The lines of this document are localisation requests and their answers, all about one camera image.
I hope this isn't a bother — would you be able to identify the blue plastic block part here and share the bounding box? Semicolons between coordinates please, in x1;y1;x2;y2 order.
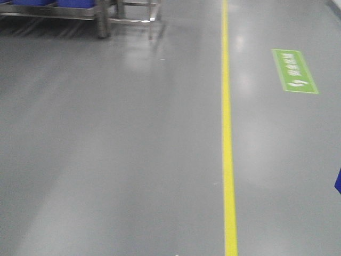
334;170;341;193

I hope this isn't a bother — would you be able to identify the stainless steel cart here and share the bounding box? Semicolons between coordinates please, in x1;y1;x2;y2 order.
1;1;162;39

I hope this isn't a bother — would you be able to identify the green floor sign sticker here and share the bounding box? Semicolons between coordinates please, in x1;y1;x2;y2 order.
271;49;319;94

